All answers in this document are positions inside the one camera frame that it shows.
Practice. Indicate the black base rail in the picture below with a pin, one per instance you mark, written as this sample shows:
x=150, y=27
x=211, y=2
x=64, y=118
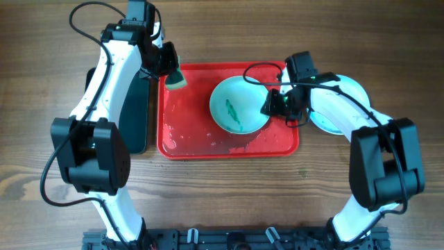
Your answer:
x=270, y=238

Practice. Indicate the white round plate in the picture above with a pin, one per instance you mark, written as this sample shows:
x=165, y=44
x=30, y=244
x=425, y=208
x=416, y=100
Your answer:
x=354, y=89

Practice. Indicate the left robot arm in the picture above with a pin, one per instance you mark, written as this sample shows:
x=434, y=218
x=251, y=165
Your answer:
x=88, y=147

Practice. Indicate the dark green water tray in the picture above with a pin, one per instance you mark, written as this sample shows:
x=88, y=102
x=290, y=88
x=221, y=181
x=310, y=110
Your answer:
x=125, y=102

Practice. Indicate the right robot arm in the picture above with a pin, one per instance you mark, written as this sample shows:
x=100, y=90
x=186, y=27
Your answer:
x=385, y=168

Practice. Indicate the light blue plate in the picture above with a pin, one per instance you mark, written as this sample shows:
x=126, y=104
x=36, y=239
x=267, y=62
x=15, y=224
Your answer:
x=323, y=123
x=236, y=103

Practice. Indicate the red plastic tray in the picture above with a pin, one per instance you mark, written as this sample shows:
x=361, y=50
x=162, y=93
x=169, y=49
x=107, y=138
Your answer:
x=186, y=129

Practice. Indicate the green yellow sponge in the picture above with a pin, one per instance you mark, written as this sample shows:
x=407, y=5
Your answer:
x=175, y=80

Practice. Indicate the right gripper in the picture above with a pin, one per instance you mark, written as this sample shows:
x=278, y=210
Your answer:
x=270, y=106

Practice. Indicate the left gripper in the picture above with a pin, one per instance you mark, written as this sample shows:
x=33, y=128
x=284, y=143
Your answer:
x=171, y=61

